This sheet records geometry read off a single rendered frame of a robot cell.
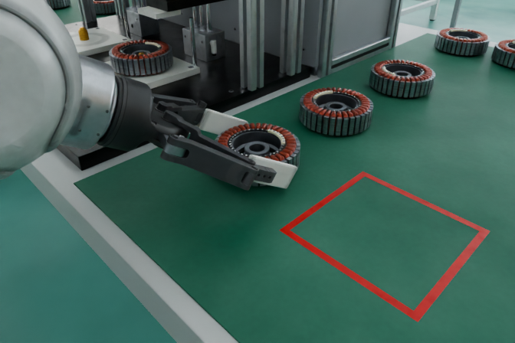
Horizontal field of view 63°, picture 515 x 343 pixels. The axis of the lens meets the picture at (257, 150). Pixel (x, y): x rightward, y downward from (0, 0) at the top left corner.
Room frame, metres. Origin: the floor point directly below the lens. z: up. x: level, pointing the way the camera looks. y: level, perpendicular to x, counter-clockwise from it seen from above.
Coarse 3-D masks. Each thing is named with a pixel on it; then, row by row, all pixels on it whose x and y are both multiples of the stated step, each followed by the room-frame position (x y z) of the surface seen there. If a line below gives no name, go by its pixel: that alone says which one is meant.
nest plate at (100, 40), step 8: (72, 32) 0.98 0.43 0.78; (88, 32) 0.98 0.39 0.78; (96, 32) 0.98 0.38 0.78; (104, 32) 0.98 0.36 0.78; (112, 32) 0.98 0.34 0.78; (88, 40) 0.92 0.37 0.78; (96, 40) 0.92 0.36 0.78; (104, 40) 0.92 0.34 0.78; (112, 40) 0.92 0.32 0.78; (120, 40) 0.92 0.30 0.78; (128, 40) 0.92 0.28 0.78; (80, 48) 0.86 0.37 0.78; (88, 48) 0.86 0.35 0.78; (96, 48) 0.87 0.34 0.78; (104, 48) 0.88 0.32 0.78
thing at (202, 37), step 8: (184, 32) 0.86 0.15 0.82; (200, 32) 0.83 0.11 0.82; (208, 32) 0.83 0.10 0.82; (216, 32) 0.83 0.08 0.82; (224, 32) 0.85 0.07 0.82; (184, 40) 0.86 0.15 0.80; (200, 40) 0.82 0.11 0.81; (208, 40) 0.82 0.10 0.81; (216, 40) 0.83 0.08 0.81; (224, 40) 0.84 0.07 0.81; (184, 48) 0.86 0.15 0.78; (200, 48) 0.82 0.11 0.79; (208, 48) 0.82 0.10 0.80; (224, 48) 0.84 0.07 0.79; (200, 56) 0.83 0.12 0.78; (208, 56) 0.82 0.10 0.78; (216, 56) 0.83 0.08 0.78; (224, 56) 0.84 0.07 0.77
